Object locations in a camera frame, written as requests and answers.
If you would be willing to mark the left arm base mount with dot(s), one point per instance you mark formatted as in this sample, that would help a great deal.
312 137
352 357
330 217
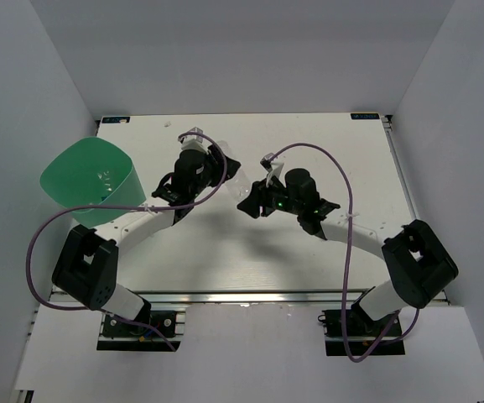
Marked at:
162 334

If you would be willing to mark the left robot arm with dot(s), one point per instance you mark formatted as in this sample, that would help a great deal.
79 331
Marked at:
87 267

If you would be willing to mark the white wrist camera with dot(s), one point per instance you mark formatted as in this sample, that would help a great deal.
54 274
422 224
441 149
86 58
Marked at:
273 167
192 140

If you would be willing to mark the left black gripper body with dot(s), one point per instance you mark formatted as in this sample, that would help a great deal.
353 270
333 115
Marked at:
210 170

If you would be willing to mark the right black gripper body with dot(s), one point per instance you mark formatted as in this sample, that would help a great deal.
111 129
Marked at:
273 196

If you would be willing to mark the green plastic bin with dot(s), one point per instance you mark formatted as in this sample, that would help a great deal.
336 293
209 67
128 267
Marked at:
71 178

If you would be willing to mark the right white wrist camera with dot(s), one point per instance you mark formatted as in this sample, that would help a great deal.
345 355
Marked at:
273 167

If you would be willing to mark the blue label bottle white cap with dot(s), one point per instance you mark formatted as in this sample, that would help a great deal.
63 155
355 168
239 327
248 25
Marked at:
105 179

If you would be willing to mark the left blue table sticker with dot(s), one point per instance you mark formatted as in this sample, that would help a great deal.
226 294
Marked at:
115 120

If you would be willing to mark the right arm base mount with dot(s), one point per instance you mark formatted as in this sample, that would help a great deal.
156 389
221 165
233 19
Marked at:
360 335

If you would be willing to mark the right blue table sticker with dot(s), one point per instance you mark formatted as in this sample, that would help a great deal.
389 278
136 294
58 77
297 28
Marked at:
364 116

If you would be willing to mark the clear bottle without label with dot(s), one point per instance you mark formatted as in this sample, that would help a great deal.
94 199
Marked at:
238 184

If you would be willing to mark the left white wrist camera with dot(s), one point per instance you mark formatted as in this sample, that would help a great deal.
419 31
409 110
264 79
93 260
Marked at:
192 140

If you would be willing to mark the blue table sticker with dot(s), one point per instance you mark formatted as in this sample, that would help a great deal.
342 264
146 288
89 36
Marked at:
364 116
115 120

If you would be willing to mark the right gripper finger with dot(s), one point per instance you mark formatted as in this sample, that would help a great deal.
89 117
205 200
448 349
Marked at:
251 205
267 211

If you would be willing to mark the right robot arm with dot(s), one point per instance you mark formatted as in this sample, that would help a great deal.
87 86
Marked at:
418 264

